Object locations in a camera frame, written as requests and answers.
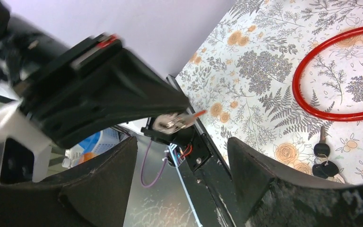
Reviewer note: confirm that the red cable lock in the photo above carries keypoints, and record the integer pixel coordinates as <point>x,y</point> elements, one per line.
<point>328,81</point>

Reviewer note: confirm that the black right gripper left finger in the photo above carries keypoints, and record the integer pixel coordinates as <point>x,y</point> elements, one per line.
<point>92,194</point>

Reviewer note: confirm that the floral table mat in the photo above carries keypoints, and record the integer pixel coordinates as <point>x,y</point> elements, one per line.
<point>242,75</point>

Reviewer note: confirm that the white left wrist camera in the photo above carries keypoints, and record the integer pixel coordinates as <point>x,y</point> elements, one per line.
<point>24,150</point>

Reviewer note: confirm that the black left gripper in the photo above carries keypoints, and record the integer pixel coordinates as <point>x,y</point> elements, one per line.
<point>85,90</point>

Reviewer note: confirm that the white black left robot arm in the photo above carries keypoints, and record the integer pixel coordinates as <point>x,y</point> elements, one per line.
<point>24,49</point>

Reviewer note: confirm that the black headed keys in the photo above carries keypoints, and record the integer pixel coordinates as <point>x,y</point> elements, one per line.
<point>323,167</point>

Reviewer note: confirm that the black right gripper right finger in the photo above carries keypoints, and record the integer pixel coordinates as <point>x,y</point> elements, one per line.
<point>271,194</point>

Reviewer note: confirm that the silver keys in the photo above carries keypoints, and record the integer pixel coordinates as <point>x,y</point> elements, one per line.
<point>172,123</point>

